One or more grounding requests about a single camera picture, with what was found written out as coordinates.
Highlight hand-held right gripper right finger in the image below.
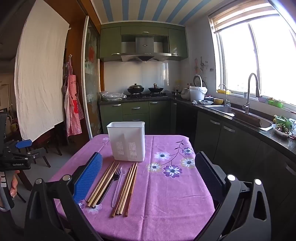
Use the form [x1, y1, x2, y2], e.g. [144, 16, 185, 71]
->
[195, 151, 272, 241]

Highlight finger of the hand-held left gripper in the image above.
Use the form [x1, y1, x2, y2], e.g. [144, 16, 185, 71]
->
[2, 139, 33, 156]
[13, 148, 47, 161]

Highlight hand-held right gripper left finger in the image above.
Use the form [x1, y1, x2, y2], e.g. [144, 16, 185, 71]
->
[24, 152, 103, 241]

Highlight black plastic fork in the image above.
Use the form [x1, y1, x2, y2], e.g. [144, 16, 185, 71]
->
[95, 167, 122, 206]

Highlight clear plastic spoon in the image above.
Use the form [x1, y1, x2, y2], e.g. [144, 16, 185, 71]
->
[111, 170, 129, 208]

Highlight white plastic utensil holder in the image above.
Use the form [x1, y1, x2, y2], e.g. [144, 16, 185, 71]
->
[106, 121, 146, 162]

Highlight person's left hand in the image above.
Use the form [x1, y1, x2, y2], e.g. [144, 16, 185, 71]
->
[9, 170, 20, 198]

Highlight dark wooden chair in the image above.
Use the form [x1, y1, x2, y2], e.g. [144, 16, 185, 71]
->
[23, 128, 63, 168]

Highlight dark base cabinet row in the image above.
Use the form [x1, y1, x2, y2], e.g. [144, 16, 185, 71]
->
[194, 108, 296, 241]

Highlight purple floral tablecloth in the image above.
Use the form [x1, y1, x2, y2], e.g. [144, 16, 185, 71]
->
[47, 134, 222, 241]

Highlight steel sink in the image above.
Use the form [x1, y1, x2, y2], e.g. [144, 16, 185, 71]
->
[203, 104, 274, 129]

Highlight red checked apron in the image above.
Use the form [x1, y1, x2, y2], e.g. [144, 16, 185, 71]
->
[62, 55, 85, 138]

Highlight brown cutting board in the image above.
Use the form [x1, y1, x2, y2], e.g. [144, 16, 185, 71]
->
[231, 109, 262, 127]

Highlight black kitchen countertop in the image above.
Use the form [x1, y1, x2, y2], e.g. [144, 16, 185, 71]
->
[99, 92, 296, 161]

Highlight white hanging cloth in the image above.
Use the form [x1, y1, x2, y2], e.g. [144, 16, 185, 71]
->
[14, 0, 70, 142]

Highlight white plastic bucket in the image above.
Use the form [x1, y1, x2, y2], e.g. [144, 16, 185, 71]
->
[189, 86, 208, 101]

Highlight green base cabinet with drawers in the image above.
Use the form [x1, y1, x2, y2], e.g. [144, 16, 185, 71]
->
[99, 99, 177, 138]

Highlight small steel faucet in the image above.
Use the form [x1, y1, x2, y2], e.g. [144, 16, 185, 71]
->
[218, 83, 231, 107]

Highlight white rice cooker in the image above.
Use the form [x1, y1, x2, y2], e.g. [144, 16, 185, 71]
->
[181, 74, 203, 100]

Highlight white bowl with food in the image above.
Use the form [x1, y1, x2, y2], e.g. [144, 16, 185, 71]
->
[271, 124, 292, 138]

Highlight tall steel faucet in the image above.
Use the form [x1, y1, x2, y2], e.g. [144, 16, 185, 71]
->
[243, 73, 261, 114]

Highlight green basket with vegetables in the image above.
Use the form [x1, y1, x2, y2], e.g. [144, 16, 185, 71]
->
[274, 115, 293, 129]

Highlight glass sliding door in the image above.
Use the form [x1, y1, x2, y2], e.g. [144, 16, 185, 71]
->
[82, 16, 104, 140]

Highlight green plastic container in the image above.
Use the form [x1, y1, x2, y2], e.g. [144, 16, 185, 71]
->
[267, 98, 284, 108]

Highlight black gas stove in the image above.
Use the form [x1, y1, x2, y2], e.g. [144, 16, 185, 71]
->
[126, 92, 168, 99]

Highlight black wok with lid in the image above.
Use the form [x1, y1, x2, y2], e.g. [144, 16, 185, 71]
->
[127, 83, 145, 94]

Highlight kitchen window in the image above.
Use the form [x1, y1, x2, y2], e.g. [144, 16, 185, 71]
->
[216, 14, 296, 105]

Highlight steel range hood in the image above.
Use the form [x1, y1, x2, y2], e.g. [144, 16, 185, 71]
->
[120, 35, 172, 63]

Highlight striped roller blind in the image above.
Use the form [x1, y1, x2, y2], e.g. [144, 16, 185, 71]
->
[208, 0, 296, 34]

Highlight black wok with handle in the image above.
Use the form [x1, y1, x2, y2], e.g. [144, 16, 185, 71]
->
[148, 83, 165, 94]

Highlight green wall cabinets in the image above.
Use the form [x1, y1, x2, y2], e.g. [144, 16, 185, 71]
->
[99, 23, 188, 62]

